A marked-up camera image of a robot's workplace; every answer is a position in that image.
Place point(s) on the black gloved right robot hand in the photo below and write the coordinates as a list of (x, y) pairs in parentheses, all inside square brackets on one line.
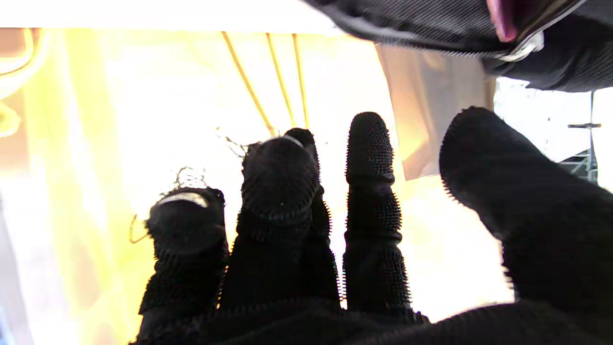
[(287, 268)]

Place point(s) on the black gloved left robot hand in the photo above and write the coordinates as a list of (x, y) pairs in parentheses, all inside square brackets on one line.
[(574, 57)]

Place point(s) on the pink paper document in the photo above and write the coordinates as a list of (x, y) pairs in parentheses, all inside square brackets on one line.
[(503, 19)]

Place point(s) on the grey felt zip pouch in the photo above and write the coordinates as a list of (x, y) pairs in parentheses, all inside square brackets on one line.
[(421, 24)]

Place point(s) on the black studio tripod stand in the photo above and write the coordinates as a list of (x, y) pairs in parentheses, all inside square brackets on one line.
[(591, 143)]

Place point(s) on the dark flat screen panel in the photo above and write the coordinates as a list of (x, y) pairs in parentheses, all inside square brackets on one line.
[(431, 105)]

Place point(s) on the floor lamp with tripod legs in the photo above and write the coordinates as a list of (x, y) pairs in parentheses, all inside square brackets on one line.
[(282, 81)]

